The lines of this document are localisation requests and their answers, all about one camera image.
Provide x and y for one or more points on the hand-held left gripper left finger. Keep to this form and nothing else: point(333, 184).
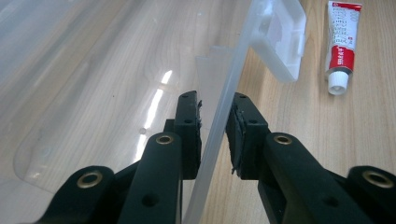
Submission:
point(190, 140)

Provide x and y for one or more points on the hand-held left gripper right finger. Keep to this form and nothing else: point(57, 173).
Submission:
point(249, 146)

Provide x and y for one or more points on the clear plastic storage box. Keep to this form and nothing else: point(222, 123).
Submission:
point(280, 46)

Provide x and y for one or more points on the red and white tube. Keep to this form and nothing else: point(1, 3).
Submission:
point(342, 46)

